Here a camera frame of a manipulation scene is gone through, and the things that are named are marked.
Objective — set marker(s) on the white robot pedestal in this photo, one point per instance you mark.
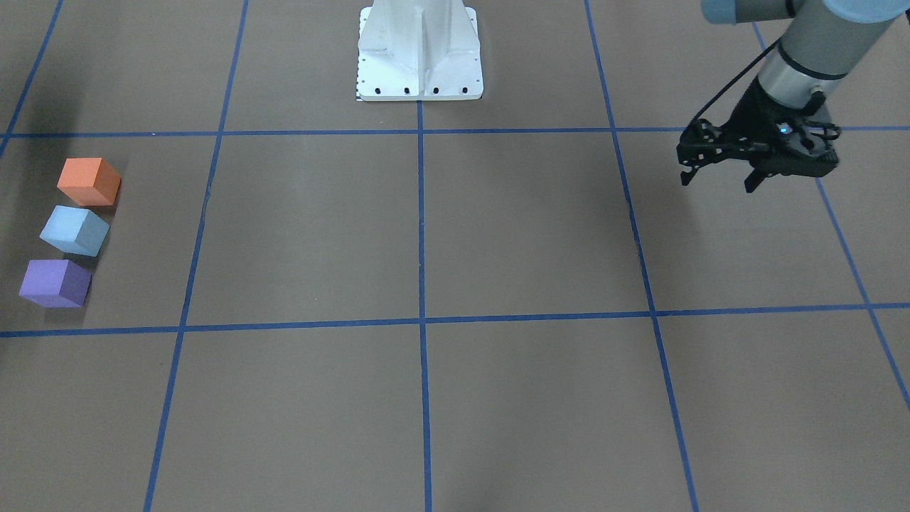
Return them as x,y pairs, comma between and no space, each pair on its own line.
419,51

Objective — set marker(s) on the purple foam block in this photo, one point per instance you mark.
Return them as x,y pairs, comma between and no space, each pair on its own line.
55,283

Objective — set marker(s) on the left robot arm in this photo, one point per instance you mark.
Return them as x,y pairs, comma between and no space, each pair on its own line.
822,45

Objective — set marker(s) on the orange foam block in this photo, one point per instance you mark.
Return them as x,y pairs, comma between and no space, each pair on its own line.
89,182

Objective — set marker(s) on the brown paper table cover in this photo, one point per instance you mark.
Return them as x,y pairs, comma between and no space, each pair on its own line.
310,303

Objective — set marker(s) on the light blue foam block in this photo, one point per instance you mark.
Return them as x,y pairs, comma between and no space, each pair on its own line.
75,231

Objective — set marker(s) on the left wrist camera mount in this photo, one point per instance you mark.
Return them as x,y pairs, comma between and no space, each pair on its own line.
702,144

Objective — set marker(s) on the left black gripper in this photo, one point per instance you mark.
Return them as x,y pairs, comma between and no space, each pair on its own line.
755,114

